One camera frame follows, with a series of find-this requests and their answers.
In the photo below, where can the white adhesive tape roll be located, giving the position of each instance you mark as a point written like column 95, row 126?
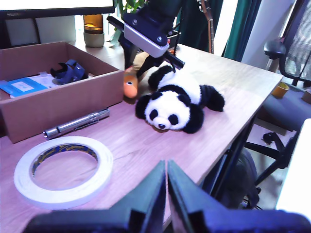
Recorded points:
column 24, row 189

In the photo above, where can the yellow cup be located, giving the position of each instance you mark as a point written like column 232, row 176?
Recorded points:
column 279, row 91

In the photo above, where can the black white panda plush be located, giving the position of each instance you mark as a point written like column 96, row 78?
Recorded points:
column 175, row 97

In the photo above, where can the white-screen Huawei monitor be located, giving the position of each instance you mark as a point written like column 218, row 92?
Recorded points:
column 48, row 13

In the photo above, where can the silver pen flashlight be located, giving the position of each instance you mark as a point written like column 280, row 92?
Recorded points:
column 80, row 120

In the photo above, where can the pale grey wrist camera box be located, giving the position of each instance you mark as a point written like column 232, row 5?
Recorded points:
column 145, row 36

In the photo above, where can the blue tape dispenser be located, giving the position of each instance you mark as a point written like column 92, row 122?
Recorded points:
column 73, row 70

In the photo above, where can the green leafy potted plant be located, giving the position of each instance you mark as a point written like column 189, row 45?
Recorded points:
column 132, row 6

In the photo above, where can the open cardboard box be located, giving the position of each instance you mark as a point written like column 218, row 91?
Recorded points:
column 60, row 102

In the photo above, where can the white paper sheet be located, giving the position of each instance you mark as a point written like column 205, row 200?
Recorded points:
column 41, row 78

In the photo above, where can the wooden guitar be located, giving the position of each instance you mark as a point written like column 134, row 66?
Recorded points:
column 210, row 31

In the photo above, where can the amber lamp with beige base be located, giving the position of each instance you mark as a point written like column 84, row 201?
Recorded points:
column 93, row 38

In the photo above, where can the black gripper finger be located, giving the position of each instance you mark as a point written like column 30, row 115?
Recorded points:
column 150, row 194
column 179, row 194
column 149, row 64
column 128, row 53

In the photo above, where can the orange striped fish toy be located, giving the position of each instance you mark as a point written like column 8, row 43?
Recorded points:
column 131, row 89

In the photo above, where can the black mesh office chair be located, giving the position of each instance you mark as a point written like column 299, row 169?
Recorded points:
column 286, row 109

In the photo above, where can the blue booklet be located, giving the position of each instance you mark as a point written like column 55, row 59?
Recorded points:
column 24, row 86

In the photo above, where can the black table frame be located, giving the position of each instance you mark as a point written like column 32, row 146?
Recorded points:
column 233, row 155

